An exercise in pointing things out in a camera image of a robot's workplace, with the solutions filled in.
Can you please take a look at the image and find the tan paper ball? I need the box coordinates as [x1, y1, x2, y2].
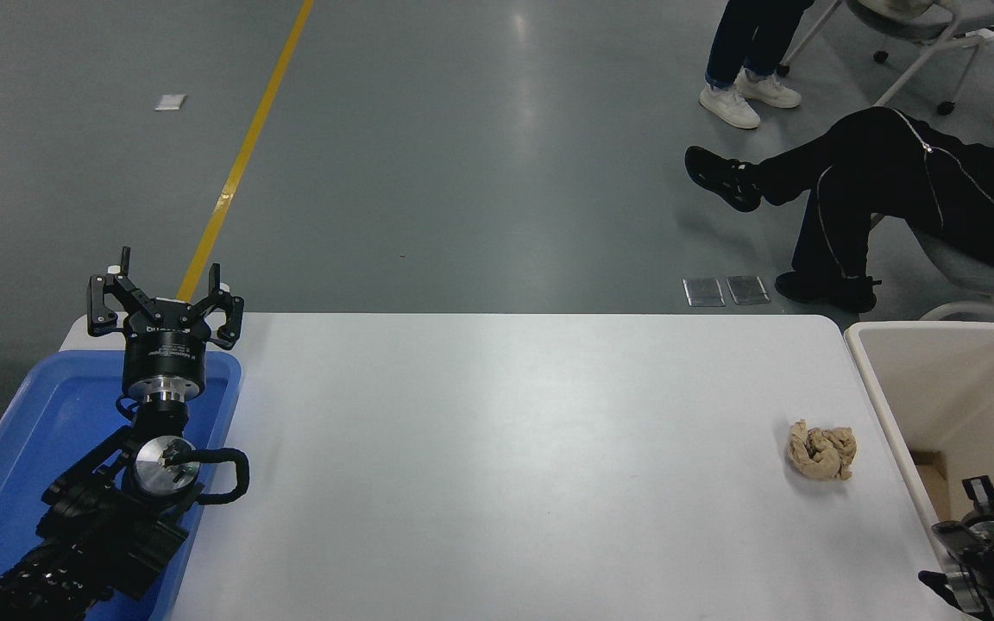
[787, 419, 858, 482]

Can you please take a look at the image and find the brown cardboard piece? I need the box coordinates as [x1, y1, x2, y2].
[910, 449, 953, 524]

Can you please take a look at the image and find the large pale bin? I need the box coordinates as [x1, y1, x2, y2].
[844, 321, 994, 621]

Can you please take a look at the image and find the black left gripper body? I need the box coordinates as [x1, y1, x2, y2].
[122, 299, 208, 392]

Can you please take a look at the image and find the standing person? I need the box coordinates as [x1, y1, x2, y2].
[699, 0, 816, 131]

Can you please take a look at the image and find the metal floor plate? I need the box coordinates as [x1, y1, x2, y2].
[683, 278, 727, 308]
[726, 275, 771, 306]

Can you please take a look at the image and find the white frame wheeled chair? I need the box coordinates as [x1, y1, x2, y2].
[778, 0, 994, 116]

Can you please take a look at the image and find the grey seat chair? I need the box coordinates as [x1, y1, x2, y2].
[872, 211, 994, 336]

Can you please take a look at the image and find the blue plastic tray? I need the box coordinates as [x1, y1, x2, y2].
[0, 349, 242, 621]

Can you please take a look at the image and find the seated person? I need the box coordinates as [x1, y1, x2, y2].
[684, 95, 994, 314]

